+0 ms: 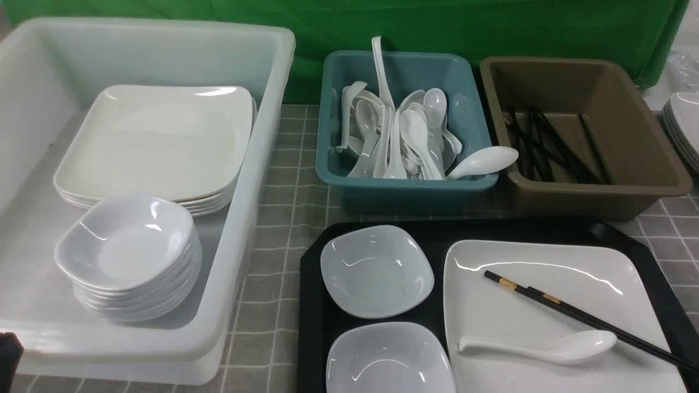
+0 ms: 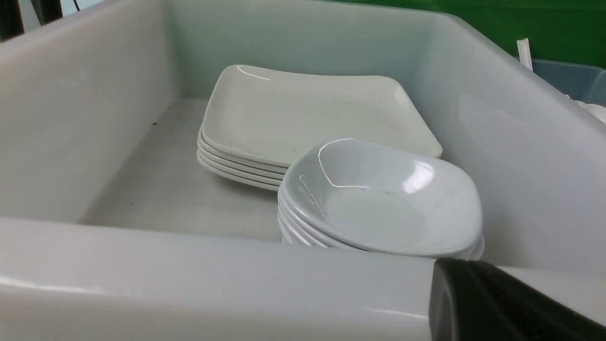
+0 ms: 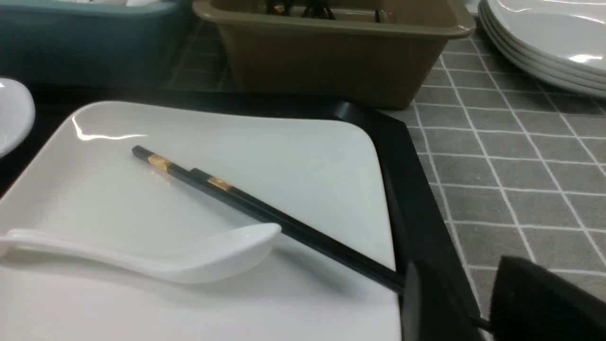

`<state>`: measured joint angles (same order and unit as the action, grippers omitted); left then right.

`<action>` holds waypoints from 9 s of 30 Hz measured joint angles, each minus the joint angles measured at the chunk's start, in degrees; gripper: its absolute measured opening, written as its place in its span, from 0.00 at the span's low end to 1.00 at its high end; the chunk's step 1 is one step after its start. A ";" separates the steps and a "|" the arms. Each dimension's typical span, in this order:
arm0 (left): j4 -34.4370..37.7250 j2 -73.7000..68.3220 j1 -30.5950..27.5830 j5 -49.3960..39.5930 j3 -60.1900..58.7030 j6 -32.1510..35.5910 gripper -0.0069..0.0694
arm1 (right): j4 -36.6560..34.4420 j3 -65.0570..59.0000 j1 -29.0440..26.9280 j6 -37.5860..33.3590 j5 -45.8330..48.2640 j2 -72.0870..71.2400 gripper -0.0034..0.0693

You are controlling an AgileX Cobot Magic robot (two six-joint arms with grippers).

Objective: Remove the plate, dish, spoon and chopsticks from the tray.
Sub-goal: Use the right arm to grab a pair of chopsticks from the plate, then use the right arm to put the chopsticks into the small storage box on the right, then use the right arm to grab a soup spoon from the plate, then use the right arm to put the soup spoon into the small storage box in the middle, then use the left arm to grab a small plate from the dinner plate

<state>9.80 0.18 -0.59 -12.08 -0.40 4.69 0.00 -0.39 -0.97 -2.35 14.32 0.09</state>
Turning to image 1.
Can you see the pile of white spoons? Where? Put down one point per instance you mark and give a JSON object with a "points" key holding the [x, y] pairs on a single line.
{"points": [[412, 141]]}

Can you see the large white plastic bin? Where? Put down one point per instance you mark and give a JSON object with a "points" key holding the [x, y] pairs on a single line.
{"points": [[52, 69]]}

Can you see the white plates stack at right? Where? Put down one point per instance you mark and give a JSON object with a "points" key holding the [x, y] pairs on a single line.
{"points": [[680, 119]]}

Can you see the white bowl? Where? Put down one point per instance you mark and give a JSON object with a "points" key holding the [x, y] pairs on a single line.
{"points": [[388, 357], [376, 272]]}

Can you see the white spoon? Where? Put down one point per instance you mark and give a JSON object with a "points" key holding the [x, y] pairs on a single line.
{"points": [[575, 348], [484, 162], [383, 87]]}

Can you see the black chopstick with gold band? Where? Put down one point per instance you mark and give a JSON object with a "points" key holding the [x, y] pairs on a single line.
{"points": [[600, 323]]}

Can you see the teal plastic bin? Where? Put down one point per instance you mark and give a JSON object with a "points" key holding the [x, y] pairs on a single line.
{"points": [[406, 72]]}

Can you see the black chopsticks in brown bin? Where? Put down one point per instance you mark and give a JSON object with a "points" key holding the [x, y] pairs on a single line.
{"points": [[541, 145]]}

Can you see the brown plastic bin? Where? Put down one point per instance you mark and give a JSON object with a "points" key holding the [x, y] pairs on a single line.
{"points": [[641, 161]]}

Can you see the black serving tray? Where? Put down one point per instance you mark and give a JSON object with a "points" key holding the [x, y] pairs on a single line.
{"points": [[321, 320]]}

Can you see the stack of white square plates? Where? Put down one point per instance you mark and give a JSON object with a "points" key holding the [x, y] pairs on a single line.
{"points": [[182, 144]]}

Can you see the white spoon on bin edge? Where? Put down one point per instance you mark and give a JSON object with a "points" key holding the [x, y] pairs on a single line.
{"points": [[484, 162]]}

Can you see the large white square plate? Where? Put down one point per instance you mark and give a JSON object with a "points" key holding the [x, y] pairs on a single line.
{"points": [[601, 281]]}

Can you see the upright white spoon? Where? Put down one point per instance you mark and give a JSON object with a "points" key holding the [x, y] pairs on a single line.
{"points": [[383, 87]]}

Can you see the green backdrop cloth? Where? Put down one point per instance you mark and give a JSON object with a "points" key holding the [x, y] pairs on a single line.
{"points": [[636, 35]]}

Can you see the stack of white small bowls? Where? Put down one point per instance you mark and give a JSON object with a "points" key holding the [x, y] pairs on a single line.
{"points": [[131, 258]]}

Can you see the grey checked tablecloth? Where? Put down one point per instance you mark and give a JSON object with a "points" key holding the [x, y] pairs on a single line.
{"points": [[260, 345]]}

